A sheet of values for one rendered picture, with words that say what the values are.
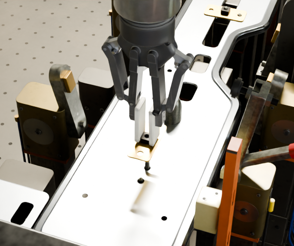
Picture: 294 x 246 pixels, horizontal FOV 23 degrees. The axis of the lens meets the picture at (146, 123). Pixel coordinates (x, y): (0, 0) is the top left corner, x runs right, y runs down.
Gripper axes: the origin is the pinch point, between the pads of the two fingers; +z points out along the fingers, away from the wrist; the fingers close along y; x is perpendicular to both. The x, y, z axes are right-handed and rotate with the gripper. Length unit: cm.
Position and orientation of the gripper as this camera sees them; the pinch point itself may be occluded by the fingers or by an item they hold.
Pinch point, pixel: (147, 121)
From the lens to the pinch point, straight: 107.4
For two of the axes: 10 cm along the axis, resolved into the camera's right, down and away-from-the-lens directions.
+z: 0.0, 7.3, 6.8
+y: -9.4, -2.4, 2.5
